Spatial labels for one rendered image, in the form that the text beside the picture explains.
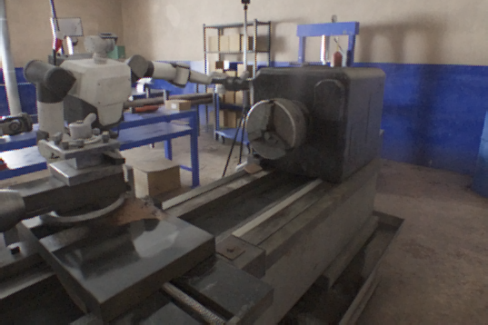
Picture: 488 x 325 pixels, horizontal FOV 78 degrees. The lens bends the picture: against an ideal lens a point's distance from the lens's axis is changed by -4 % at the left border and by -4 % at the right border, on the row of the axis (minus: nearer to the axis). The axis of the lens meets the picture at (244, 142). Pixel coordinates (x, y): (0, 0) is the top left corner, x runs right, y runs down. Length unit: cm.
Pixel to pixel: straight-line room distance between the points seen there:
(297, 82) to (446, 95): 332
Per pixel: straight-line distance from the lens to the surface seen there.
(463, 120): 461
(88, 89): 138
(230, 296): 76
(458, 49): 457
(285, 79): 147
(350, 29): 434
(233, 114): 562
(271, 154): 132
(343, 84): 134
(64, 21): 322
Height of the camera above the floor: 138
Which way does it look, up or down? 15 degrees down
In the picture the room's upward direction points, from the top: straight up
